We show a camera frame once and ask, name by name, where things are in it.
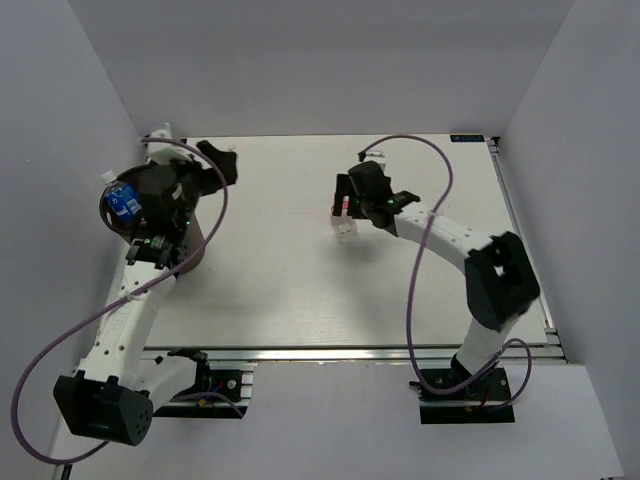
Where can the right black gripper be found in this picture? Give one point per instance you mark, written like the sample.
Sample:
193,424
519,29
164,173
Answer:
344,187

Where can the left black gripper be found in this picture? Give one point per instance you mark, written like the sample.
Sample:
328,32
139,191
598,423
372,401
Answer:
209,178

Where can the small red label bottle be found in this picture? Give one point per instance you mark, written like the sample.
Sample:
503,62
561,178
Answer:
344,226

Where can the dark blue label bottle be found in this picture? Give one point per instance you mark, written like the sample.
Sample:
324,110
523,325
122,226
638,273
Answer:
120,197

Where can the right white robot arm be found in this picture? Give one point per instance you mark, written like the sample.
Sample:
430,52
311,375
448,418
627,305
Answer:
499,279

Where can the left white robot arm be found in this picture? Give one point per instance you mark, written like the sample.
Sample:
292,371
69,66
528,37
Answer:
105,399

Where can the brown round bin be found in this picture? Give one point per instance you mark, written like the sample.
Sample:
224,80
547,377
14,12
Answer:
164,251

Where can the right blue table sticker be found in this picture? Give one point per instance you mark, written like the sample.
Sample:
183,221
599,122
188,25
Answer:
467,138

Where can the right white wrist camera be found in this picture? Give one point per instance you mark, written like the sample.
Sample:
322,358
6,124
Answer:
373,155

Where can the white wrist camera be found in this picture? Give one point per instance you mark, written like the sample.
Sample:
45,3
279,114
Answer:
162,148
373,155

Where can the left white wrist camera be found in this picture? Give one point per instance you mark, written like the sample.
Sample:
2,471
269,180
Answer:
162,148

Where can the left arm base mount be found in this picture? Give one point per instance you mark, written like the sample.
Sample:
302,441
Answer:
215,387

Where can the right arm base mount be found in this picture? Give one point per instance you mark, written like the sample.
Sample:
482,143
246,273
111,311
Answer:
479,403

